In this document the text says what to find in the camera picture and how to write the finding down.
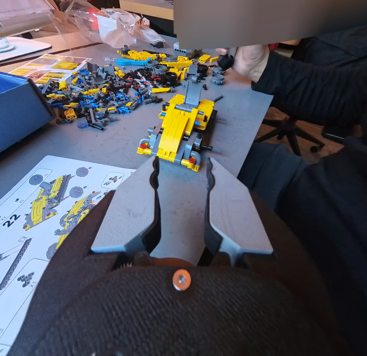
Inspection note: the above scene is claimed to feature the person's right hand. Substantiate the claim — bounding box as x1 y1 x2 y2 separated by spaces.
216 44 270 82

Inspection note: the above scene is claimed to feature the wooden table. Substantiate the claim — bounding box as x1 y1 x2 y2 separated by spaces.
119 0 174 21

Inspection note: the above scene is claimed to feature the grey battery box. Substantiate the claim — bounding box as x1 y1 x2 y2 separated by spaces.
173 42 202 58

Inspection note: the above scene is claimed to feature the clear plastic bag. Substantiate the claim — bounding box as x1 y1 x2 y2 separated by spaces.
50 0 167 48

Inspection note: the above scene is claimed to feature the pile of small building pieces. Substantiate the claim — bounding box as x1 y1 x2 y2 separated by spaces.
40 62 184 131

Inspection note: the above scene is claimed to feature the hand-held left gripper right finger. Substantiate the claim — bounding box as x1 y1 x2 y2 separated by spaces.
204 156 274 266

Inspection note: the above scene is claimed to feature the yellow toy vehicle model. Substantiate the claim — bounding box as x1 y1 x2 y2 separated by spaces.
137 65 227 172

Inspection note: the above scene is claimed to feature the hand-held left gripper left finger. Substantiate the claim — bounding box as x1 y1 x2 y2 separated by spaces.
91 156 162 256

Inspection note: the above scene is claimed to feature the white instruction booklet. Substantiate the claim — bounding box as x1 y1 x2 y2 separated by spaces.
0 155 137 348

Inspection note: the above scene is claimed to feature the blue brick separator tool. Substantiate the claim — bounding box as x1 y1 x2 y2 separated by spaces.
115 57 152 67

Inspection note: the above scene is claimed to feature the yellow sticker sheet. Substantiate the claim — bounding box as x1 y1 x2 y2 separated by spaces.
9 54 92 84

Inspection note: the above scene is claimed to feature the grey desk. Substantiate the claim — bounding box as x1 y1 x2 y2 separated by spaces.
0 34 274 305

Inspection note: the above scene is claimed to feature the pile of yellow beams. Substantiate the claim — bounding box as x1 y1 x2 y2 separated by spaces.
117 49 199 75

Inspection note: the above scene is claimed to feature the black swivel chair base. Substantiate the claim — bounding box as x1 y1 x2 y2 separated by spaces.
255 117 326 157

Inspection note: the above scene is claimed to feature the blue cardboard kit box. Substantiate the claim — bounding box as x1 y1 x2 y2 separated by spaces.
0 71 55 153

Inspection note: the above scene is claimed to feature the white monitor stand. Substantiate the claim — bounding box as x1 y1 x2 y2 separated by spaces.
0 36 53 62

